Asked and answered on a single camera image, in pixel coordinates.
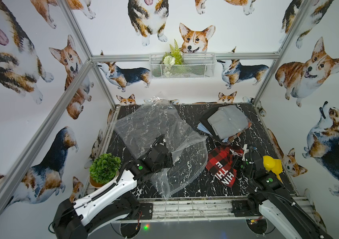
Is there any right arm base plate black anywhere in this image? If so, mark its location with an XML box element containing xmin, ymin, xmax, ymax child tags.
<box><xmin>231</xmin><ymin>199</ymin><xmax>261</xmax><ymax>217</ymax></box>

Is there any red plaid shirt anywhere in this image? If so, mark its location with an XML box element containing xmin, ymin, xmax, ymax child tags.
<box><xmin>218</xmin><ymin>121</ymin><xmax>252</xmax><ymax>145</ymax></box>

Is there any yellow dustpan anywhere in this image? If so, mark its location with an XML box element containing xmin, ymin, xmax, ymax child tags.
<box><xmin>263</xmin><ymin>155</ymin><xmax>283</xmax><ymax>183</ymax></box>

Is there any clear plastic vacuum bag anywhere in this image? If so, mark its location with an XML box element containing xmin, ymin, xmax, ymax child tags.
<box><xmin>114</xmin><ymin>97</ymin><xmax>208</xmax><ymax>198</ymax></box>

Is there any grey button shirt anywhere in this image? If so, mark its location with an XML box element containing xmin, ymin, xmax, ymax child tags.
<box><xmin>207</xmin><ymin>105</ymin><xmax>249</xmax><ymax>139</ymax></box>

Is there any green potted plant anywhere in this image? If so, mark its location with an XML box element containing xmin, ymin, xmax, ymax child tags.
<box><xmin>89</xmin><ymin>153</ymin><xmax>121</xmax><ymax>188</ymax></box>

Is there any artificial fern with white flower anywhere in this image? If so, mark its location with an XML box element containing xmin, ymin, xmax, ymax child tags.
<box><xmin>161</xmin><ymin>40</ymin><xmax>184</xmax><ymax>78</ymax></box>

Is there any aluminium frame rail front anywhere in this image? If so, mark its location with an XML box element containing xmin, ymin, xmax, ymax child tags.
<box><xmin>67</xmin><ymin>197</ymin><xmax>315</xmax><ymax>225</ymax></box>

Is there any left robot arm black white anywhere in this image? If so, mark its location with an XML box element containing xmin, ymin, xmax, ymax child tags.
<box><xmin>48</xmin><ymin>134</ymin><xmax>173</xmax><ymax>239</ymax></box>

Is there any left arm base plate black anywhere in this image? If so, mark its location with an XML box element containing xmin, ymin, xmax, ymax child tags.
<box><xmin>119</xmin><ymin>203</ymin><xmax>153</xmax><ymax>221</ymax></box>

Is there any white wire wall basket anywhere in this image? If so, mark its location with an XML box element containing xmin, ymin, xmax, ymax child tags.
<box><xmin>149</xmin><ymin>53</ymin><xmax>217</xmax><ymax>79</ymax></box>

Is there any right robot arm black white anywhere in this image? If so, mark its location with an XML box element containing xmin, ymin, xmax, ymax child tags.
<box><xmin>232</xmin><ymin>144</ymin><xmax>332</xmax><ymax>239</ymax></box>

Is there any red black checked lettered shirt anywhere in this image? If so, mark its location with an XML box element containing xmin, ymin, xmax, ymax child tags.
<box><xmin>205</xmin><ymin>145</ymin><xmax>244</xmax><ymax>188</ymax></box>

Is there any black button shirt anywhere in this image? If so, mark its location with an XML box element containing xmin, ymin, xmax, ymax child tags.
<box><xmin>200</xmin><ymin>106</ymin><xmax>220</xmax><ymax>141</ymax></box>

